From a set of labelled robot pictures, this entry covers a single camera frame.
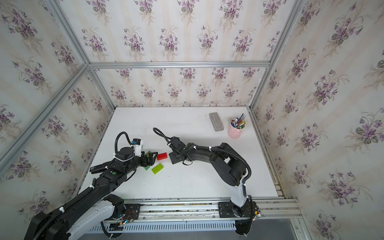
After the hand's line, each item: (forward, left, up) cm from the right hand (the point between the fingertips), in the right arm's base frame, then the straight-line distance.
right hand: (178, 156), depth 92 cm
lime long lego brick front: (-9, +11, +1) cm, 14 cm away
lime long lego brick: (-8, +13, +18) cm, 24 cm away
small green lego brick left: (-8, +18, 0) cm, 20 cm away
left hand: (-3, +14, +10) cm, 18 cm away
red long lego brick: (-1, +10, +1) cm, 10 cm away
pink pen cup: (+14, -36, +6) cm, 39 cm away
